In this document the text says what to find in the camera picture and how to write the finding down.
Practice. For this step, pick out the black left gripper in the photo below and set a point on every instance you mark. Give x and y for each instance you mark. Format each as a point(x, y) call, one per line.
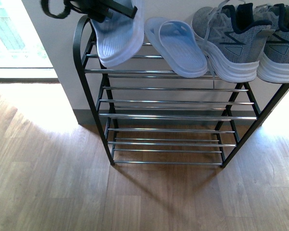
point(94, 11)

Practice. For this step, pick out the white rubber slide sandal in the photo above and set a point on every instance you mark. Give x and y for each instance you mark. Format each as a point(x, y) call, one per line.
point(121, 37)

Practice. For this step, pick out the grey sneaker navy lining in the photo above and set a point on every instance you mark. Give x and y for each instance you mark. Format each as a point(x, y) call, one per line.
point(274, 63)
point(232, 39)

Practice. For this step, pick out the black metal shoe rack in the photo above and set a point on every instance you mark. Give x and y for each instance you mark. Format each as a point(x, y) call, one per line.
point(127, 121)

